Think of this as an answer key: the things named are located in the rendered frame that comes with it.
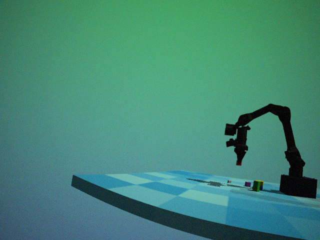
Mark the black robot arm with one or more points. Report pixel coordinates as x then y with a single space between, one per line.
284 114

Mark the green block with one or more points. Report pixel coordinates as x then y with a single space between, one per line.
256 183
256 188

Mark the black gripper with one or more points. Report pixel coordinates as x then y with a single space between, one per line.
240 148

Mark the purple cube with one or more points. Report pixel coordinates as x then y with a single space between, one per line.
247 184

